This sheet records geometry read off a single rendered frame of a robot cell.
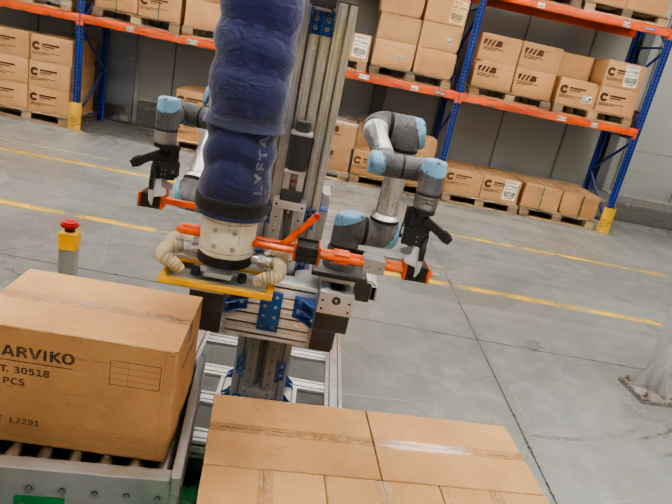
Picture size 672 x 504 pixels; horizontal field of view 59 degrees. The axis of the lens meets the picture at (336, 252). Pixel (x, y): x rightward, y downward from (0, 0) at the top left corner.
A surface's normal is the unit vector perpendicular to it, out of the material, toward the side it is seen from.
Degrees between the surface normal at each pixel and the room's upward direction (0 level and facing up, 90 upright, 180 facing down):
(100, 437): 90
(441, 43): 93
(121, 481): 90
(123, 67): 90
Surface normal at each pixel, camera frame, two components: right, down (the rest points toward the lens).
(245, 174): 0.56, 0.16
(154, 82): 0.00, 0.33
